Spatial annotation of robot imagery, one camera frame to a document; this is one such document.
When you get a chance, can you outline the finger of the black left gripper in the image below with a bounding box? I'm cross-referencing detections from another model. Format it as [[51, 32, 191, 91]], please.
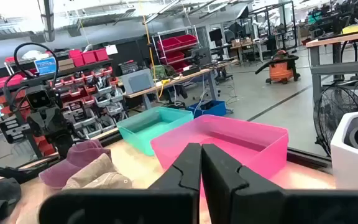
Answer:
[[53, 136, 64, 157], [63, 133, 75, 157]]

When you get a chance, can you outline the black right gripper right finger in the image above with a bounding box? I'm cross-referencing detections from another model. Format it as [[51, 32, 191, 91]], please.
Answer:
[[201, 142, 358, 224]]

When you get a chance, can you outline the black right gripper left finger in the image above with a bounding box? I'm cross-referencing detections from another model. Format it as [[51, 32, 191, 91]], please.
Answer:
[[38, 142, 202, 224]]

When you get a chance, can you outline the beige cap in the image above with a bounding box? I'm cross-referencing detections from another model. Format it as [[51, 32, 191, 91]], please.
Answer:
[[62, 153, 133, 190]]

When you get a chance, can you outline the blue sign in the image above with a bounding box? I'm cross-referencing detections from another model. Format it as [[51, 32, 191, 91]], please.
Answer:
[[34, 57, 57, 75]]

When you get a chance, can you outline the pink translucent plastic bin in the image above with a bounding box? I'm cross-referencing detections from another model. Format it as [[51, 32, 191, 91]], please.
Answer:
[[150, 114, 290, 183]]

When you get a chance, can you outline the teal translucent plastic bin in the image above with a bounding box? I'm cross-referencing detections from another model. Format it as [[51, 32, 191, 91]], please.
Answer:
[[116, 106, 195, 156]]

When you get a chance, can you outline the grey equipment box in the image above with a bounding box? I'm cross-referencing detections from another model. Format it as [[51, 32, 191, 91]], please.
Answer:
[[119, 68, 155, 96]]

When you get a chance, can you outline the white paper sheet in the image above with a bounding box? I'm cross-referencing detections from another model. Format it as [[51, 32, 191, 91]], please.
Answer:
[[105, 44, 119, 56]]

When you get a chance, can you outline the blue plastic crate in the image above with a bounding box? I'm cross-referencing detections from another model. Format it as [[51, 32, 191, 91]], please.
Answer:
[[185, 99, 228, 119]]

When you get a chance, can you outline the black toolbox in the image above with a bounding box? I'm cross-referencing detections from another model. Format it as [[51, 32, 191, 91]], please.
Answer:
[[119, 60, 139, 75]]

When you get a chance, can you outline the white planter pot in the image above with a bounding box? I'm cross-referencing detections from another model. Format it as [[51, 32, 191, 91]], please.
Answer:
[[330, 109, 358, 190]]

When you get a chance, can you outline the green bag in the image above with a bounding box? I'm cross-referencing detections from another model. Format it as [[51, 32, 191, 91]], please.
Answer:
[[150, 64, 177, 80]]

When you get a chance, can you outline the long wooden workbench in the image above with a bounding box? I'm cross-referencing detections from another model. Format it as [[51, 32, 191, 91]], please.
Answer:
[[122, 58, 239, 110]]

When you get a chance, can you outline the black floor fan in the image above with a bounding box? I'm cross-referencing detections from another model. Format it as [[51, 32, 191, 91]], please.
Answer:
[[313, 86, 358, 156]]

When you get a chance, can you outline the orange shop vacuum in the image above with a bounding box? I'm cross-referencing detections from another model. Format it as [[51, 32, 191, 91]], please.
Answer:
[[255, 49, 301, 85]]

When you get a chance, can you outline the grey bench monitor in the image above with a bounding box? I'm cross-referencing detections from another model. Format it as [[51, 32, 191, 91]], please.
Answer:
[[191, 47, 213, 67]]

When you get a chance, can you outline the grey metal table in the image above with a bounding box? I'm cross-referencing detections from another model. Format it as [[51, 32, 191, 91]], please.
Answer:
[[305, 29, 358, 105]]

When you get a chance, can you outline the black computer monitor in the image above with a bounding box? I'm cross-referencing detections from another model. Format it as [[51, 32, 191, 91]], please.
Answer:
[[209, 27, 223, 43]]

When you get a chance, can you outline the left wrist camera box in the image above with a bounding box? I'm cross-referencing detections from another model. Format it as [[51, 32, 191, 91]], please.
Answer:
[[25, 85, 54, 110]]

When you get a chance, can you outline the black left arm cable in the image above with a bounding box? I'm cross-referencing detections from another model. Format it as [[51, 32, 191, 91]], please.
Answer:
[[3, 42, 59, 113]]

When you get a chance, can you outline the yellow hanging cable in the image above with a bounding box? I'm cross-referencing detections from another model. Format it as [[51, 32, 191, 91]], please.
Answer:
[[140, 0, 169, 98]]

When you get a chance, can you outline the wire rack with red bins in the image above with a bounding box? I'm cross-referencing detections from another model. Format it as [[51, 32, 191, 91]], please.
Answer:
[[152, 26, 200, 75]]

